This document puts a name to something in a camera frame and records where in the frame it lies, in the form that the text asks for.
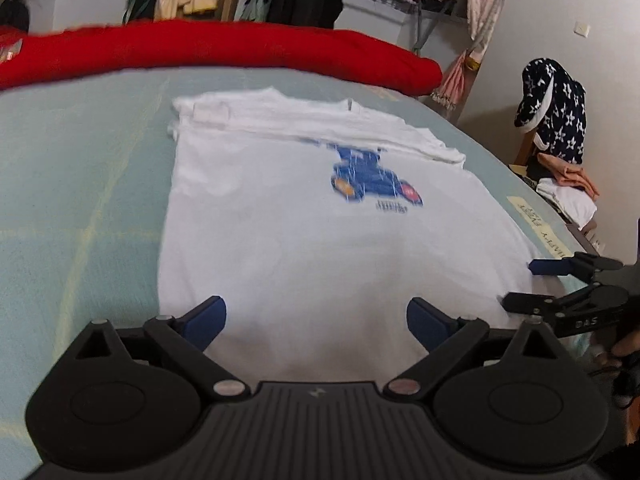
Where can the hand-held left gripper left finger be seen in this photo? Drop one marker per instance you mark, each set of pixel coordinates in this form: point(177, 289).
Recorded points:
point(205, 320)

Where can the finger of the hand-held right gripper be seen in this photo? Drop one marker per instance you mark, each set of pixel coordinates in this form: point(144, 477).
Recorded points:
point(530, 303)
point(547, 267)

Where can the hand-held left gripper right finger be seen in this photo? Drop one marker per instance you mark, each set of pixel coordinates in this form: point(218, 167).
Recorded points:
point(430, 322)

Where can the white printed sweatshirt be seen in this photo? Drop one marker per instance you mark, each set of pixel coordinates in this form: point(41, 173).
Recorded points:
point(300, 240)

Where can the metal clothes drying rack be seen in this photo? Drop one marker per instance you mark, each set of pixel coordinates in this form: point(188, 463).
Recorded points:
point(425, 25)

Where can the person's right hand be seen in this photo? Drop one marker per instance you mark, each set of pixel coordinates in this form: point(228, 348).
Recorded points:
point(622, 350)

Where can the white folded cloth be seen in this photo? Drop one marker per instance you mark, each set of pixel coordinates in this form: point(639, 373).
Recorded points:
point(570, 205)

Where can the pink folded cloth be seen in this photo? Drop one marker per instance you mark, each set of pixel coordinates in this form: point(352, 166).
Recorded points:
point(570, 175)

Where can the wooden chair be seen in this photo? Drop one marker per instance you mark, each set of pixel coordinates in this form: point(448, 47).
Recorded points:
point(524, 152)

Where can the navy star-print garment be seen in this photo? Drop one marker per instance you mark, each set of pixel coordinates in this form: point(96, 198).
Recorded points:
point(560, 115)

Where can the pink patterned curtain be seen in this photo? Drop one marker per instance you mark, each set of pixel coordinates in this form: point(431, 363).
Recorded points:
point(485, 5)

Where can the red quilt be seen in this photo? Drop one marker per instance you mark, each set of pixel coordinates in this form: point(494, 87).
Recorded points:
point(225, 50)

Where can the pale green hanging garment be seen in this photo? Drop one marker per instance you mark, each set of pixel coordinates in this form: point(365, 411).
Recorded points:
point(252, 7)

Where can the black backpack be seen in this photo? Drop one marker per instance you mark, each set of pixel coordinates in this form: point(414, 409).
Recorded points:
point(14, 15)

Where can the white wall switch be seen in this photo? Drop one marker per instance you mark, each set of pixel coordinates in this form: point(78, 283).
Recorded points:
point(581, 28)

